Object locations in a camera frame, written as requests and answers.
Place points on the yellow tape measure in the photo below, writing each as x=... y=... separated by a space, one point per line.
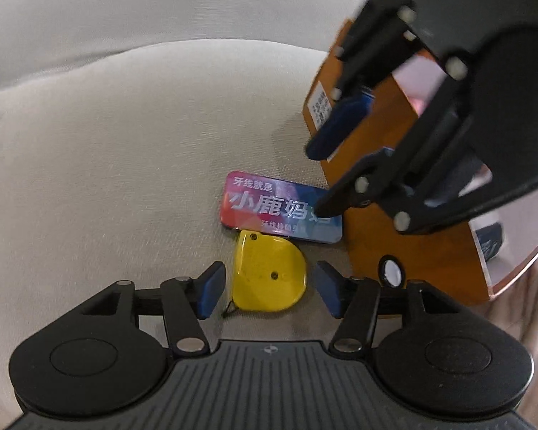
x=264 y=273

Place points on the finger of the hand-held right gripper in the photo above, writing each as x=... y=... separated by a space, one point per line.
x=340 y=125
x=354 y=188

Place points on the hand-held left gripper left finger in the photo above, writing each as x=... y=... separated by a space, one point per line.
x=210 y=291

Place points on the red blue floss box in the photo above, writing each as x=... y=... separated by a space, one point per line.
x=260 y=201

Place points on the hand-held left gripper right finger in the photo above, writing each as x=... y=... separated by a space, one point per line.
x=328 y=289

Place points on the orange cardboard box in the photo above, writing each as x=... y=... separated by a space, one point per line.
x=372 y=242

